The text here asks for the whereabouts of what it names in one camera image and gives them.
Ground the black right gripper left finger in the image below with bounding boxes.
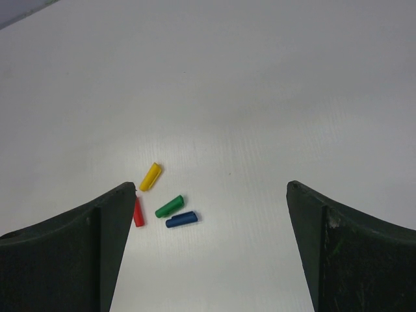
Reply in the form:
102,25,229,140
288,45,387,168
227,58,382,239
1,182,136,311

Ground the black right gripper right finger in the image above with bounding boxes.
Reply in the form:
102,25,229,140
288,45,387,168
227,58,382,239
286,181,415,311

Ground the blue pen cap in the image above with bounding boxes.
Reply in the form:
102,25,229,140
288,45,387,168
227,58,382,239
165,211,198,228

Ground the green pen cap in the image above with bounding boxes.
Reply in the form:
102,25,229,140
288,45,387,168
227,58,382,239
155,195,185,218

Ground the red pen cap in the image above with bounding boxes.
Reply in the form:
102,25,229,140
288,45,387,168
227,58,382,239
133,197,145,228

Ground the yellow pen cap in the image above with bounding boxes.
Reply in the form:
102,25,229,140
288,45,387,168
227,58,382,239
139,162,163,192

